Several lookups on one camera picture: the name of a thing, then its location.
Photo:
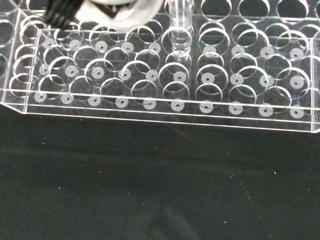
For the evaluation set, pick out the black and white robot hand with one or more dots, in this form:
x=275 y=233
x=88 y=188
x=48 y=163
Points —
x=117 y=15

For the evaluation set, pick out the clear acrylic test tube rack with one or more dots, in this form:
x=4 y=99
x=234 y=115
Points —
x=160 y=75

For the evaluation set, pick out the black bench cloth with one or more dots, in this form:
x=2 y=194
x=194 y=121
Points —
x=150 y=180

